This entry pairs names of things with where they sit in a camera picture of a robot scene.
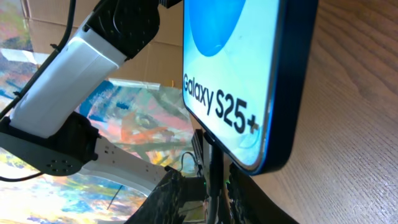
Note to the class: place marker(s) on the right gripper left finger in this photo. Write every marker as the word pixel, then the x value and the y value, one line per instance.
pixel 163 204

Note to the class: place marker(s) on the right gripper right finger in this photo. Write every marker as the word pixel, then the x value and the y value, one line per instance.
pixel 249 204

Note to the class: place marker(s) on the blue Galaxy smartphone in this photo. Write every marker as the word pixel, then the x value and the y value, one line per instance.
pixel 244 66

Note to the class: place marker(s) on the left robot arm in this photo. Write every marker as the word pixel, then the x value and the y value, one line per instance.
pixel 41 125

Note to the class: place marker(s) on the brown cardboard box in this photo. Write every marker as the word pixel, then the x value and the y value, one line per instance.
pixel 159 62

